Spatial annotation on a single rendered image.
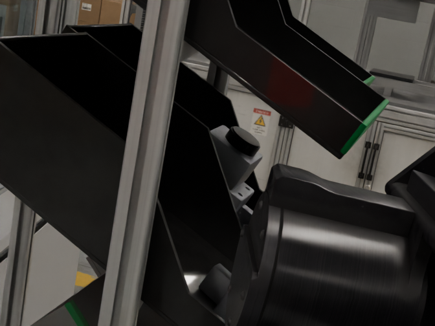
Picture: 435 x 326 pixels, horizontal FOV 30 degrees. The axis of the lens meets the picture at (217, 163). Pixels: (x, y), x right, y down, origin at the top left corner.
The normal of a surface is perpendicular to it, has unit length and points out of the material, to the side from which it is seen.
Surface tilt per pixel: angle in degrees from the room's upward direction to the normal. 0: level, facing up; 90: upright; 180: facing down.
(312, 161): 90
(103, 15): 90
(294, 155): 90
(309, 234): 44
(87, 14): 90
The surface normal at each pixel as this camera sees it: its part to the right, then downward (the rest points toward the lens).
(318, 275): 0.10, -0.08
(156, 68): -0.12, 0.22
